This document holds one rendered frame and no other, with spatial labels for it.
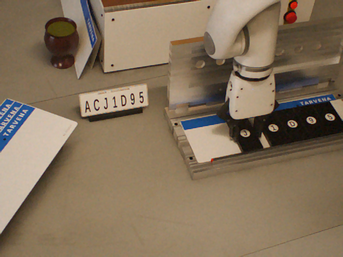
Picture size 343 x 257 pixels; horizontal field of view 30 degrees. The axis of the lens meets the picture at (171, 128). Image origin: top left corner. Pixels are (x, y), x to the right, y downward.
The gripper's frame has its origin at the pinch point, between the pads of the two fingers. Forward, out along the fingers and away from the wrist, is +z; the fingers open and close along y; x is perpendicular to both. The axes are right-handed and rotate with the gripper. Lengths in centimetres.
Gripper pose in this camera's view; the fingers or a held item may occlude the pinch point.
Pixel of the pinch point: (246, 129)
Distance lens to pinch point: 144.7
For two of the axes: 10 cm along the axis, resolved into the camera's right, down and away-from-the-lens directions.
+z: -0.2, 8.1, 5.8
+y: 9.5, -1.7, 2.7
